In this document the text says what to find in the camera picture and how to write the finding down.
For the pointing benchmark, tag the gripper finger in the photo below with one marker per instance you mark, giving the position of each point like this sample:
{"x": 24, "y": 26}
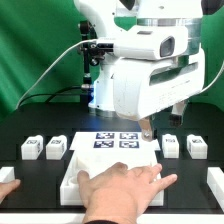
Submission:
{"x": 177, "y": 113}
{"x": 146, "y": 129}

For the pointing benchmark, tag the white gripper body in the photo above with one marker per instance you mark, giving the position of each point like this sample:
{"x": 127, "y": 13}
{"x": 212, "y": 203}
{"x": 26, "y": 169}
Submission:
{"x": 142, "y": 88}

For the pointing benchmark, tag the white square tabletop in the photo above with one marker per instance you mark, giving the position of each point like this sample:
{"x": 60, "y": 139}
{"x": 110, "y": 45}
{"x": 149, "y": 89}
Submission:
{"x": 96, "y": 161}

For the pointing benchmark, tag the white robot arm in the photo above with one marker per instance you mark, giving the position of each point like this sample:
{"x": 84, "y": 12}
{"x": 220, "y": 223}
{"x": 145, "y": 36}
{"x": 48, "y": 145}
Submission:
{"x": 110, "y": 18}

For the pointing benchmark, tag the right human hand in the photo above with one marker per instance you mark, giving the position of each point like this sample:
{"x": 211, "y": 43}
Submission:
{"x": 120, "y": 191}

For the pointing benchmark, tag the left human hand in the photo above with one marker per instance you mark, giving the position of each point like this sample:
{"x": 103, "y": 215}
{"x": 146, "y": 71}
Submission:
{"x": 7, "y": 188}

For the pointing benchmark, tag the white sheet with tags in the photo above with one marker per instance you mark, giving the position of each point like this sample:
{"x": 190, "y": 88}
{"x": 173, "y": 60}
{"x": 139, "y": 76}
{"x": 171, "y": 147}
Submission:
{"x": 115, "y": 140}

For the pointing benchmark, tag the white right obstacle block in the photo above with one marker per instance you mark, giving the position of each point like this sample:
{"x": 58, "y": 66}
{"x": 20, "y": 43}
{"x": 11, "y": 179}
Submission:
{"x": 215, "y": 181}

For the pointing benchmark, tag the white obstacle block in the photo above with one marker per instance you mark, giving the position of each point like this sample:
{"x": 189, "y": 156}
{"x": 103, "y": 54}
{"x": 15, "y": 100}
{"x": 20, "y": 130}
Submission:
{"x": 215, "y": 181}
{"x": 7, "y": 174}

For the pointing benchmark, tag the green backdrop curtain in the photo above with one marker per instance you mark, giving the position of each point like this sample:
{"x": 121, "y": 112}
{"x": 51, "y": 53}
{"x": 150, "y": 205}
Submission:
{"x": 33, "y": 33}

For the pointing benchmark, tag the white left obstacle block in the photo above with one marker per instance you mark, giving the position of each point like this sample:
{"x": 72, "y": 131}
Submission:
{"x": 7, "y": 174}

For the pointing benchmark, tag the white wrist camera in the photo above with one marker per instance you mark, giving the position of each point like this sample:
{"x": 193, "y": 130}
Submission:
{"x": 144, "y": 42}

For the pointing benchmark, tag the black camera on stand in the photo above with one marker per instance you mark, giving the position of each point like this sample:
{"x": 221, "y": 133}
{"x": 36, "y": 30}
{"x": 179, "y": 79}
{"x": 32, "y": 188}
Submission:
{"x": 91, "y": 57}

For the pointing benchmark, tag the white front rail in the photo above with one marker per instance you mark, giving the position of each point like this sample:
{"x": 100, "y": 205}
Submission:
{"x": 72, "y": 218}

